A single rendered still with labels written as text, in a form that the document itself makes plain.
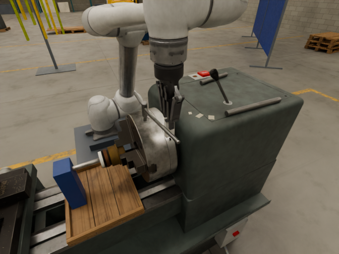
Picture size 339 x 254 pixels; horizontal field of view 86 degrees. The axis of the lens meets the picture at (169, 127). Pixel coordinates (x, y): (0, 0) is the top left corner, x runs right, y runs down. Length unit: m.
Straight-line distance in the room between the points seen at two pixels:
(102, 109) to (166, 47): 0.90
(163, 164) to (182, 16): 0.51
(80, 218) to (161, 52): 0.74
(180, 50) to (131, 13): 0.29
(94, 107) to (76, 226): 0.69
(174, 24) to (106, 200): 0.76
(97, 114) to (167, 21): 0.96
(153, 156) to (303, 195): 1.90
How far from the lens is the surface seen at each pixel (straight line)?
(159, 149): 0.69
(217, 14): 0.50
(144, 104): 0.66
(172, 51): 0.43
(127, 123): 0.80
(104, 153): 0.79
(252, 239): 1.89
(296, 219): 2.15
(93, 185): 1.00
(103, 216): 0.89
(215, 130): 0.66
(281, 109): 0.90
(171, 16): 0.41
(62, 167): 0.81
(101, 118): 1.29
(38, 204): 1.08
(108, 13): 0.74
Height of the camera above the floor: 1.64
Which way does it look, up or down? 37 degrees down
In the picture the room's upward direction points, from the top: straight up
